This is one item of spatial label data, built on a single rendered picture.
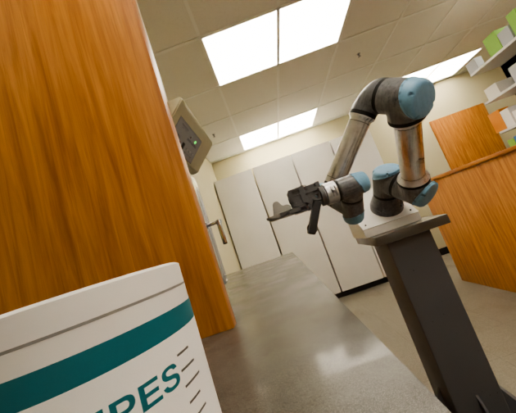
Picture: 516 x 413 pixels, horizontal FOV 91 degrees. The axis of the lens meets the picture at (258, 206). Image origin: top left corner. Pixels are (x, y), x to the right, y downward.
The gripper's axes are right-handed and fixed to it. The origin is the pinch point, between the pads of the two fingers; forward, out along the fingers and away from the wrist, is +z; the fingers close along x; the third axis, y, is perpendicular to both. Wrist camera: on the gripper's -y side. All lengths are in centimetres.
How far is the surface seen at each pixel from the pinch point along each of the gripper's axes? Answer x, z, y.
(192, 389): 71, 8, -13
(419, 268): -33, -55, -40
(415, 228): -27, -58, -22
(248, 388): 58, 8, -20
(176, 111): 26.0, 13.6, 33.3
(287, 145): -329, -69, 135
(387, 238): -28, -45, -23
